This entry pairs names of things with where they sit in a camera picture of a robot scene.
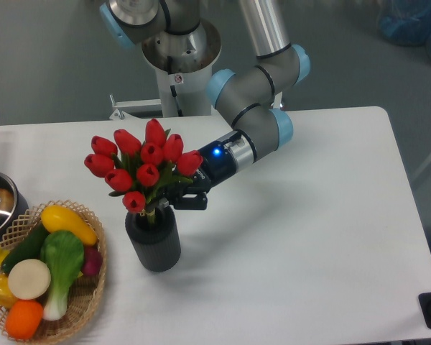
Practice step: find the yellow squash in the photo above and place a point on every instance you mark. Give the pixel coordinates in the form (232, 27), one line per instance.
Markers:
(58, 218)

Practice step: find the dark green cucumber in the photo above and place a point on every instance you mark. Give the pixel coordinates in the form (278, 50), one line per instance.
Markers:
(28, 248)

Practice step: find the beige round radish slice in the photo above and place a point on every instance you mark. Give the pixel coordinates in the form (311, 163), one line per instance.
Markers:
(29, 279)

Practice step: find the red tulip bouquet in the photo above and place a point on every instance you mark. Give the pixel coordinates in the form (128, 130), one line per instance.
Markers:
(140, 172)

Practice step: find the woven wicker basket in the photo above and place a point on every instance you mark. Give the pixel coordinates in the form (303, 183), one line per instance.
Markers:
(85, 294)

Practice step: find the purple red radish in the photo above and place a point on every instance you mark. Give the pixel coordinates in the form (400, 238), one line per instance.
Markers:
(92, 262)

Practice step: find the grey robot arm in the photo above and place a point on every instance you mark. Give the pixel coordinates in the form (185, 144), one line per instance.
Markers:
(279, 65)

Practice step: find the blue plastic bag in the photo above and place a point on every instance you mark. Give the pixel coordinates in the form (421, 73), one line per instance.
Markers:
(405, 23)

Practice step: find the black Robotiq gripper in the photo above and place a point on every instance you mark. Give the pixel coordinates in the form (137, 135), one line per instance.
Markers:
(217, 166)

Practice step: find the yellow bell pepper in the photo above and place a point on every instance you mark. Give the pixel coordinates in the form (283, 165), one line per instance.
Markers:
(7, 298)

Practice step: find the orange fruit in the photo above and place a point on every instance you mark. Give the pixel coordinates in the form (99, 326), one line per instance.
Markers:
(23, 319)

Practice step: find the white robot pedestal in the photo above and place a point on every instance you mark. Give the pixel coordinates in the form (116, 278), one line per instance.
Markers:
(183, 66)

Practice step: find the dark grey ribbed vase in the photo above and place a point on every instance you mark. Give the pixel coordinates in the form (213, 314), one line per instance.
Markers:
(158, 248)

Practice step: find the green bok choy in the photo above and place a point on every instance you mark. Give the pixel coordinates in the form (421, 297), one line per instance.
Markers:
(63, 253)

